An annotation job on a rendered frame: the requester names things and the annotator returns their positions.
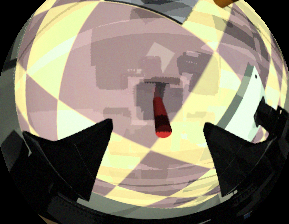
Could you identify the red peg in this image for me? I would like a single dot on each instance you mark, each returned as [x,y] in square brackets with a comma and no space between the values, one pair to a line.
[163,128]

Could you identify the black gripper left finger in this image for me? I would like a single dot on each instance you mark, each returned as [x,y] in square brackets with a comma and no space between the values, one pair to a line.
[76,159]

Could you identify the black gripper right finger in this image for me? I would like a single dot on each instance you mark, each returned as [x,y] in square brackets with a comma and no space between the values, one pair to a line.
[234,158]

